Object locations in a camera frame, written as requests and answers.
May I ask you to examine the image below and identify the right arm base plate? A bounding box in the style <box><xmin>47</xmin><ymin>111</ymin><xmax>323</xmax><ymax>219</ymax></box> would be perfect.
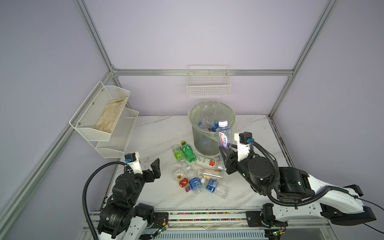
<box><xmin>246</xmin><ymin>211</ymin><xmax>271</xmax><ymax>229</ymax></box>

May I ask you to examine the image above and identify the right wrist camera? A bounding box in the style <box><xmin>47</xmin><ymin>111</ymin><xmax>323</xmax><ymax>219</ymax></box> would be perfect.
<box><xmin>234</xmin><ymin>132</ymin><xmax>254</xmax><ymax>162</ymax></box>

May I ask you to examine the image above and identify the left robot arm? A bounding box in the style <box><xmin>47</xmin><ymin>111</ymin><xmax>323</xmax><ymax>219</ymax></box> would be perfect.
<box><xmin>82</xmin><ymin>159</ymin><xmax>161</xmax><ymax>240</ymax></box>

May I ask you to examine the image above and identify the purple label clear bottle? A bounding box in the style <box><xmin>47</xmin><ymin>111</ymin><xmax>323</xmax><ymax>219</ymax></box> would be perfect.
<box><xmin>216</xmin><ymin>121</ymin><xmax>232</xmax><ymax>149</ymax></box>

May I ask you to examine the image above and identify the white mesh shelf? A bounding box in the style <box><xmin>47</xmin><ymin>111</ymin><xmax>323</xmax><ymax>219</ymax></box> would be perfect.
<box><xmin>96</xmin><ymin>108</ymin><xmax>139</xmax><ymax>159</ymax></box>
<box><xmin>69</xmin><ymin>82</ymin><xmax>131</xmax><ymax>142</ymax></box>

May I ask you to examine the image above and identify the upper white mesh shelf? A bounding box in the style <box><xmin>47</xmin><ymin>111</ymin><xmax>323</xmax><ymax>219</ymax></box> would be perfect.
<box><xmin>69</xmin><ymin>82</ymin><xmax>131</xmax><ymax>142</ymax></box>

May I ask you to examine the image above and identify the green plastic bin liner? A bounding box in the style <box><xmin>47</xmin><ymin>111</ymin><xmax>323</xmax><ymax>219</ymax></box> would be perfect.
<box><xmin>188</xmin><ymin>100</ymin><xmax>236</xmax><ymax>142</ymax></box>

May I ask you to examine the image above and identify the green soda bottle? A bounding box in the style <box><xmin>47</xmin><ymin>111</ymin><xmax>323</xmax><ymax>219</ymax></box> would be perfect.
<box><xmin>181</xmin><ymin>141</ymin><xmax>197</xmax><ymax>163</ymax></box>

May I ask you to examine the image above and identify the beige cloth in shelf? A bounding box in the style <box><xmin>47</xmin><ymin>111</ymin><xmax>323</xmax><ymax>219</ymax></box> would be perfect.
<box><xmin>94</xmin><ymin>97</ymin><xmax>128</xmax><ymax>134</ymax></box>

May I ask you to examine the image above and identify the red label small bottle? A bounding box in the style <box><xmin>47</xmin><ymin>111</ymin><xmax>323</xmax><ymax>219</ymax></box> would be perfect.
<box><xmin>173</xmin><ymin>168</ymin><xmax>191</xmax><ymax>193</ymax></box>

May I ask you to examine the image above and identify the white wire wall basket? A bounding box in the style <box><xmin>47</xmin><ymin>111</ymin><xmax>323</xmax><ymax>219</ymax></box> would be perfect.
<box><xmin>187</xmin><ymin>65</ymin><xmax>231</xmax><ymax>97</ymax></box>

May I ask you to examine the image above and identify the blue label crushed bottle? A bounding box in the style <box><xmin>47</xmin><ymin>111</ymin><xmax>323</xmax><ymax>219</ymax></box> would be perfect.
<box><xmin>205</xmin><ymin>179</ymin><xmax>229</xmax><ymax>199</ymax></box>

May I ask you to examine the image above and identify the small green label bottle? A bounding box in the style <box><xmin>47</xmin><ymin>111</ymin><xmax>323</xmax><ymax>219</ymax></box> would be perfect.
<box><xmin>172</xmin><ymin>145</ymin><xmax>186</xmax><ymax>164</ymax></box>

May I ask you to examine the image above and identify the clear bottle orange cap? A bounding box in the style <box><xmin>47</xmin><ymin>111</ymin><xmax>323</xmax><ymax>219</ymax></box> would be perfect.
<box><xmin>198</xmin><ymin>169</ymin><xmax>224</xmax><ymax>181</ymax></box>

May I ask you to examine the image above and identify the clear bottle green cap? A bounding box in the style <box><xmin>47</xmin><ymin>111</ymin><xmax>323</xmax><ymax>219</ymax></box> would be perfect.
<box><xmin>214</xmin><ymin>155</ymin><xmax>224</xmax><ymax>164</ymax></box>

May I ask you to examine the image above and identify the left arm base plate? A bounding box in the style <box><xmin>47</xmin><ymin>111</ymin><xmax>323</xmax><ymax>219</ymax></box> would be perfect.
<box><xmin>147</xmin><ymin>212</ymin><xmax>169</xmax><ymax>229</ymax></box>

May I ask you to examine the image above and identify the aluminium front rail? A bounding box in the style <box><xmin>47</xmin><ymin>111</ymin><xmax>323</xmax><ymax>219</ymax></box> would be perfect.
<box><xmin>86</xmin><ymin>207</ymin><xmax>331</xmax><ymax>232</ymax></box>

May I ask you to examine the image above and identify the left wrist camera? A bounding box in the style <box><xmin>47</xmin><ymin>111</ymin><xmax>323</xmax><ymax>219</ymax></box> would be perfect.
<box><xmin>125</xmin><ymin>152</ymin><xmax>143</xmax><ymax>175</ymax></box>

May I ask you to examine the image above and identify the blue label round bottle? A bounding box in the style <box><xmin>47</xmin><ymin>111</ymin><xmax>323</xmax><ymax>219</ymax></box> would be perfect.
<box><xmin>186</xmin><ymin>166</ymin><xmax>203</xmax><ymax>194</ymax></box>

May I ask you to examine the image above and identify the lower white mesh shelf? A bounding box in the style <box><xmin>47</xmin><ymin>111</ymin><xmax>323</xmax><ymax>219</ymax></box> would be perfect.
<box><xmin>96</xmin><ymin>108</ymin><xmax>139</xmax><ymax>159</ymax></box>

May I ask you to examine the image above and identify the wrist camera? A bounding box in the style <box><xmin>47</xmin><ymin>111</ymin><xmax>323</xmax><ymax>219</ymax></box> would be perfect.
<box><xmin>234</xmin><ymin>132</ymin><xmax>254</xmax><ymax>162</ymax></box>
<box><xmin>125</xmin><ymin>152</ymin><xmax>143</xmax><ymax>175</ymax></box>

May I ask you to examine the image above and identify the white red label bottle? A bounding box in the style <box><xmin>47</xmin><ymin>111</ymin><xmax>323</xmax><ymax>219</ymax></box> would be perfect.
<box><xmin>195</xmin><ymin>156</ymin><xmax>217</xmax><ymax>169</ymax></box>

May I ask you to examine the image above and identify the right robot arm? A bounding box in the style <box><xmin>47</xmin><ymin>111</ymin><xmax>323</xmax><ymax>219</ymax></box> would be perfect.
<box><xmin>219</xmin><ymin>141</ymin><xmax>377</xmax><ymax>228</ymax></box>

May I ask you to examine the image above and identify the grey mesh waste bin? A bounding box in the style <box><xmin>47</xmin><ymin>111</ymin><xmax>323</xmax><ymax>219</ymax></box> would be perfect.
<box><xmin>188</xmin><ymin>100</ymin><xmax>237</xmax><ymax>157</ymax></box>

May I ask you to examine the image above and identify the aluminium frame back rail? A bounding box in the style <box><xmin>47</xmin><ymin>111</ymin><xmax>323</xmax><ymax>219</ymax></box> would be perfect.
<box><xmin>114</xmin><ymin>69</ymin><xmax>294</xmax><ymax>77</ymax></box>

